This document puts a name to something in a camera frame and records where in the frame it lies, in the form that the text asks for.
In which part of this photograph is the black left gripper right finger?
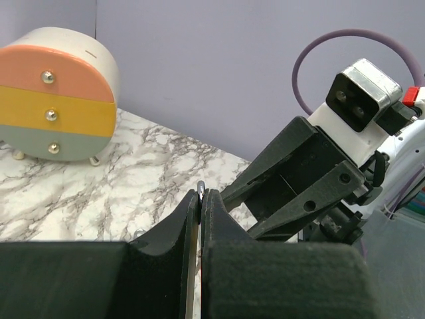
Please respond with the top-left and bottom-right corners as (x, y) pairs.
(201, 189), (375, 318)

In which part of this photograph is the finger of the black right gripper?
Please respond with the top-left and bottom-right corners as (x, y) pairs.
(221, 116), (316, 211)
(248, 161), (362, 243)

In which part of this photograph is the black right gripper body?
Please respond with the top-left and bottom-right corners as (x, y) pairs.
(278, 132), (382, 245)

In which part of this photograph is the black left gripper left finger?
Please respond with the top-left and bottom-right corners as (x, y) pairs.
(1, 191), (198, 318)

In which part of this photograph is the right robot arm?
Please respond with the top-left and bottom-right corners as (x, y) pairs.
(221, 116), (424, 245)

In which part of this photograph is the round pastel drawer cabinet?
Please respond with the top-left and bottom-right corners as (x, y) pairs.
(1, 27), (120, 166)

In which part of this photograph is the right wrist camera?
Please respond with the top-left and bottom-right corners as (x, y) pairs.
(306, 58), (404, 167)

